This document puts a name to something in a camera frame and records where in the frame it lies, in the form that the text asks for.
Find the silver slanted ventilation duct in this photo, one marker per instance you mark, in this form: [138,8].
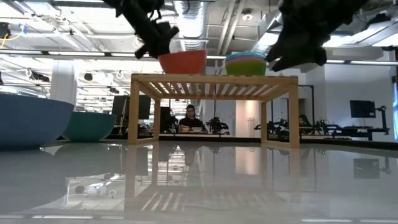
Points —
[267,28]

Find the white round column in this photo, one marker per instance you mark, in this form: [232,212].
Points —
[63,81]

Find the small purple bowl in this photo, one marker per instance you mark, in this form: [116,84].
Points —
[245,58]

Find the background work table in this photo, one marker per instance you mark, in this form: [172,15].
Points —
[345,130]

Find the small black dome camera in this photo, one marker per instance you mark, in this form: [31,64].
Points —
[88,76]

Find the large blue bowl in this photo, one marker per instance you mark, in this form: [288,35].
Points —
[31,121]

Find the black desk monitor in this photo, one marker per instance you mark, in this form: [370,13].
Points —
[144,107]

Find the silver round ventilation duct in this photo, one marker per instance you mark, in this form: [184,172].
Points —
[192,28]

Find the red-orange bowl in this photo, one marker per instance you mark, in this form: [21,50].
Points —
[183,63]

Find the wooden slatted shelf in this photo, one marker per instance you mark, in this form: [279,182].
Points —
[214,79]

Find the small green bowl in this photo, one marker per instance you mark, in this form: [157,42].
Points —
[245,68]

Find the black wall monitor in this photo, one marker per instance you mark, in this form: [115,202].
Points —
[362,109]

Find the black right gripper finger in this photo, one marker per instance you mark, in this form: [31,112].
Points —
[289,63]
[274,55]

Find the black background robot arm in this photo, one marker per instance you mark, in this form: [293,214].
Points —
[276,127]
[217,125]

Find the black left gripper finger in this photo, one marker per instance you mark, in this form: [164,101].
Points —
[141,52]

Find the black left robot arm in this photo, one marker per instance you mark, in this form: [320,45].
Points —
[136,4]

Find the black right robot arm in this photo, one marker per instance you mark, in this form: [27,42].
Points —
[323,15]

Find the long ceiling light strip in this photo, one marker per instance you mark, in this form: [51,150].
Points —
[77,53]

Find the round ceiling fixture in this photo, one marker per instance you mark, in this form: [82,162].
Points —
[247,15]

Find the large teal-green bowl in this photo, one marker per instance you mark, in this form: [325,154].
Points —
[88,126]

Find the person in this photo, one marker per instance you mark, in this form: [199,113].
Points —
[303,120]
[191,123]

